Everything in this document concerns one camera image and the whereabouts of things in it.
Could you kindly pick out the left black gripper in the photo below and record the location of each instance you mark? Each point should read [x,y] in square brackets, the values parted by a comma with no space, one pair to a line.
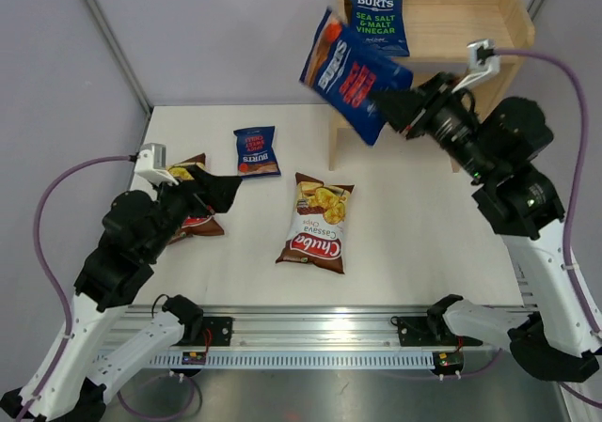
[216,192]

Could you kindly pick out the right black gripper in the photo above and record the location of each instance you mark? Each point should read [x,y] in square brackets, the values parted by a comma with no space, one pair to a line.
[408,108]

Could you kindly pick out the blue burts chilli bag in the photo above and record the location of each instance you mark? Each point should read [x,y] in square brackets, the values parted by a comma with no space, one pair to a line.
[343,70]
[255,153]

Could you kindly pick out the blue Burts sea salt bag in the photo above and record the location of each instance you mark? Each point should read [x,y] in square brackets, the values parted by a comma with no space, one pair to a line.
[380,24]

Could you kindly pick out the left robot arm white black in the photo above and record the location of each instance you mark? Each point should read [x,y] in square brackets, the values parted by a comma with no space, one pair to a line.
[72,383]

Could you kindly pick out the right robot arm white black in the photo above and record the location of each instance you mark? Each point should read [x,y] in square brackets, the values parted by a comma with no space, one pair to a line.
[556,342]

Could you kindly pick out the left Chuba cassava chips bag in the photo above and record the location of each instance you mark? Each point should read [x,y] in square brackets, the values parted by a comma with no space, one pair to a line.
[194,226]

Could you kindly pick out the wooden two-tier shelf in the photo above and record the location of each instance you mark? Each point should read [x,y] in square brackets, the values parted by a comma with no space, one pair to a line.
[438,31]

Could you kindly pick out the large Chuba cassava chips bag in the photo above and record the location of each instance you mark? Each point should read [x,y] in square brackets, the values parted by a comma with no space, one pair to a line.
[316,233]

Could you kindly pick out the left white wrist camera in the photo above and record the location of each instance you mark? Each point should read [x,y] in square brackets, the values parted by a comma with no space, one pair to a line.
[150,165]

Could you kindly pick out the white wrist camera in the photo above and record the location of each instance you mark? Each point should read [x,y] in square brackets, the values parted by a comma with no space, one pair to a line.
[150,165]
[483,64]

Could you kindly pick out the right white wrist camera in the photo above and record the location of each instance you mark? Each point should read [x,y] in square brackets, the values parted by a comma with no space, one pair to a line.
[483,64]

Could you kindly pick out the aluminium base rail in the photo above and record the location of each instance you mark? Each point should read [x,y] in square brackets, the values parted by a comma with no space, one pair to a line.
[286,338]

